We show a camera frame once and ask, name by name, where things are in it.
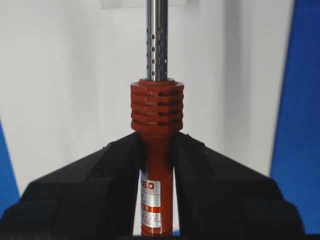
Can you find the red soldering iron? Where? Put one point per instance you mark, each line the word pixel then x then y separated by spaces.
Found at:
pixel 156 115

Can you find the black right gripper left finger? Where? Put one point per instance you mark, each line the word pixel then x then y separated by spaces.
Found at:
pixel 93 198

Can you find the blue table cloth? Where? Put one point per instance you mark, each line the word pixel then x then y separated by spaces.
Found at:
pixel 295 160

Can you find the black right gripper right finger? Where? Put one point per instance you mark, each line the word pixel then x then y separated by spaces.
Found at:
pixel 221 199

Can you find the white rectangular board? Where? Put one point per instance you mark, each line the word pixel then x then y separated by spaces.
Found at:
pixel 66 67

